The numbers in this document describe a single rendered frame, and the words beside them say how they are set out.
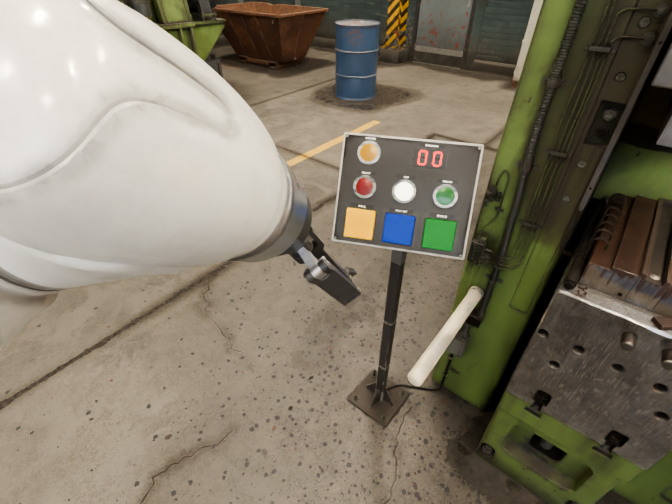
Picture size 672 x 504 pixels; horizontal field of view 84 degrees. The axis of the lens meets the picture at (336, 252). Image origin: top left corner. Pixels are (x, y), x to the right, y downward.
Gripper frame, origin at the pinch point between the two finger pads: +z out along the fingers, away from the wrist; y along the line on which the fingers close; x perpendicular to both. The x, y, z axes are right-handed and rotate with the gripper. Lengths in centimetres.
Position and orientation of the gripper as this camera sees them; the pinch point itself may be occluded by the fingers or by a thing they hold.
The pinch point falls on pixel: (317, 237)
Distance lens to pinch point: 51.1
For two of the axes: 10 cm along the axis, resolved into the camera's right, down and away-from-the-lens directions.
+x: -7.9, 6.0, 1.1
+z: 1.9, 0.8, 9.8
